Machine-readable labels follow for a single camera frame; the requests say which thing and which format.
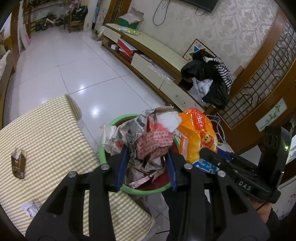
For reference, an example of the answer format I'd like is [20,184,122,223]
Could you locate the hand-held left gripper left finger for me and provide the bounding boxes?
[25,146,130,241]

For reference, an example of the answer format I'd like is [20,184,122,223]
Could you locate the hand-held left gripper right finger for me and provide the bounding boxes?
[165,150,271,241]

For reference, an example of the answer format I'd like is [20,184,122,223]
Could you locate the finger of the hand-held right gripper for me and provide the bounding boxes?
[199,147,245,183]
[217,148,262,173]

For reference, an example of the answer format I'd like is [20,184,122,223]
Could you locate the red bin with green rim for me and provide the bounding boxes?
[98,113,183,197]

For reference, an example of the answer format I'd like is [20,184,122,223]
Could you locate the orange snack bag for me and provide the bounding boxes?
[177,107,220,174]

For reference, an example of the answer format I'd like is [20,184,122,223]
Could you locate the grey newspaper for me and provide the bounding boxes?
[99,111,151,160]

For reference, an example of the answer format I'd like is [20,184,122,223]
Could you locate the person's right forearm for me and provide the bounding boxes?
[250,200,287,232]

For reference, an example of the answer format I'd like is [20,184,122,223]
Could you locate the small red bin green rim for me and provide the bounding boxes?
[208,115,228,146]

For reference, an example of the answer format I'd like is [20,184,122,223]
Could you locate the green checked tablecloth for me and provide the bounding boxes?
[0,94,155,238]

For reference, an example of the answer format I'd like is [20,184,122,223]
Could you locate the wooden lattice partition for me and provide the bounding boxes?
[217,7,296,153]

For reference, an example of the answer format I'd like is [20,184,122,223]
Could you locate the pile of dark clothes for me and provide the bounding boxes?
[181,50,234,110]

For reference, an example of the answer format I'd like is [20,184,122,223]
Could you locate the crumpled white paper scrap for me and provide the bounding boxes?
[20,201,43,218]

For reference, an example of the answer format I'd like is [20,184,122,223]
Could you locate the small brown wrapper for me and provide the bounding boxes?
[11,148,27,179]

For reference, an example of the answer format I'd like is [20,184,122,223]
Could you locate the framed checkers board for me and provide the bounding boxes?
[183,38,218,62]

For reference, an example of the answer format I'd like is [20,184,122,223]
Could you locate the red flat box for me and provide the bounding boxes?
[117,38,139,57]

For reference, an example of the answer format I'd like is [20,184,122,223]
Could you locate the wooden television cabinet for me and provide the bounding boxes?
[101,23,213,112]

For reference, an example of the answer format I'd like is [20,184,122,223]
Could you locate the green pamphlet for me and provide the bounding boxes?
[119,27,145,36]

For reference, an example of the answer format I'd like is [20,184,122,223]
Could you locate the striped beige sofa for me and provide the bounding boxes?
[0,28,20,126]

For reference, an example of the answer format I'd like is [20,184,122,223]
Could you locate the green box with papers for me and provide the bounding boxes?
[116,7,145,29]

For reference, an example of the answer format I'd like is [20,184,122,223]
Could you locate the small wooden chair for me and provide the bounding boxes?
[63,16,85,33]

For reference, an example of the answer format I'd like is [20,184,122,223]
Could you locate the wooden arch partition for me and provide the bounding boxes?
[102,0,132,30]

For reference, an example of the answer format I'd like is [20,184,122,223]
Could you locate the pink foam mats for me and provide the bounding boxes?
[17,25,31,50]

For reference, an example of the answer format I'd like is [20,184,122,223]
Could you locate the child's balance bike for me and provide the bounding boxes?
[35,17,64,30]

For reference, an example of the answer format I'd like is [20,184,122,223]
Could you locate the black wall television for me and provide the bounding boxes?
[179,0,219,13]

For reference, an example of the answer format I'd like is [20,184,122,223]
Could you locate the black television cable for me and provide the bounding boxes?
[153,0,171,26]

